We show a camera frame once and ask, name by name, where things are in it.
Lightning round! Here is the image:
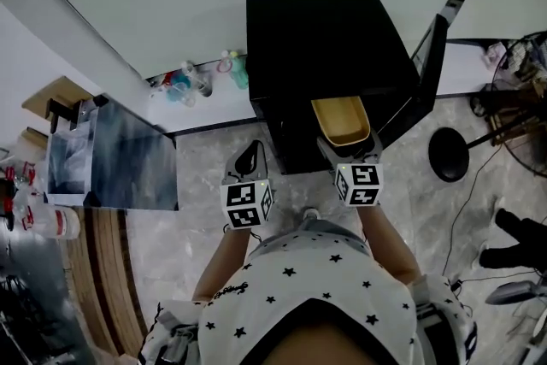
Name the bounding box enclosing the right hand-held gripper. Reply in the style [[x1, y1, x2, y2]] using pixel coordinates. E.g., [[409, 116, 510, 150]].
[[315, 128, 385, 209]]

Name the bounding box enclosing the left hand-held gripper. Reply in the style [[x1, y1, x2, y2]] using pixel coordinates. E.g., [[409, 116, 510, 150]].
[[220, 139, 275, 231]]

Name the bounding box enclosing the tan rectangular tray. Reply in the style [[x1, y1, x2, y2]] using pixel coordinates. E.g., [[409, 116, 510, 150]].
[[310, 96, 372, 149]]

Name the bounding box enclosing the black mini fridge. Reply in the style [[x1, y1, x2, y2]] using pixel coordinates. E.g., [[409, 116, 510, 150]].
[[245, 0, 450, 176]]

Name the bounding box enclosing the person's left forearm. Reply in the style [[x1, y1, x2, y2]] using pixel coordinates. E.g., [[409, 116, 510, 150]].
[[191, 226, 253, 303]]

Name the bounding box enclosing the person's right forearm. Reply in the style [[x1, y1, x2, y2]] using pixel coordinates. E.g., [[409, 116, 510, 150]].
[[356, 204, 424, 283]]

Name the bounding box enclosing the clear glass jar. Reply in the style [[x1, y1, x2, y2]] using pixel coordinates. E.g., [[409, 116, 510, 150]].
[[196, 72, 214, 97]]

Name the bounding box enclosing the green plastic bottle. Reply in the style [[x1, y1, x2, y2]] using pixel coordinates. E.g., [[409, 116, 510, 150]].
[[229, 50, 250, 90]]

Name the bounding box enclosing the blue plastic cup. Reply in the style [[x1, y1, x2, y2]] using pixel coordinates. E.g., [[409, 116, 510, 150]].
[[165, 74, 189, 104]]

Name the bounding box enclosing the clear plastic bottle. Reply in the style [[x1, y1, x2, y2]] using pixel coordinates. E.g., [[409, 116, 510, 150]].
[[181, 61, 203, 96]]

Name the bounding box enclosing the grey marbled cube table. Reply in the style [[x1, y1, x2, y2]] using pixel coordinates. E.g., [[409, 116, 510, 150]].
[[44, 94, 179, 212]]

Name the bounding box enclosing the white star-print shirt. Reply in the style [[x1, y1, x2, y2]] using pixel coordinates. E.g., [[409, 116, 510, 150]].
[[138, 226, 478, 365]]

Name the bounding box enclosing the black standing fan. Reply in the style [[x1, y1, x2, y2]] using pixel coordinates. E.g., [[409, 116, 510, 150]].
[[428, 29, 547, 184]]

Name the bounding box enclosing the wooden slat platform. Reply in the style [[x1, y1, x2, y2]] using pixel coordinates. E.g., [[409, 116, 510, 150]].
[[59, 207, 150, 356]]

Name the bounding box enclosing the black stand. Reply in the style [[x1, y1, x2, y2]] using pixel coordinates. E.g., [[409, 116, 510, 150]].
[[46, 97, 87, 134]]

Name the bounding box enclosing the large red-label water bottle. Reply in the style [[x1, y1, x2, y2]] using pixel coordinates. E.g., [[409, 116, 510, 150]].
[[29, 207, 81, 240]]

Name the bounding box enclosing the brown cardboard sheet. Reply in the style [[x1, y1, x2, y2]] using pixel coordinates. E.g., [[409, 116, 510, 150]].
[[21, 75, 93, 121]]

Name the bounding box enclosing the clear bottle with pink strap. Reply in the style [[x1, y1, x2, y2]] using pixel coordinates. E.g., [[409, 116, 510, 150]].
[[216, 50, 235, 76]]

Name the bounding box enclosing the black floor cable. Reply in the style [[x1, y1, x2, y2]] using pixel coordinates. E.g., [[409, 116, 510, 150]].
[[442, 144, 514, 283]]

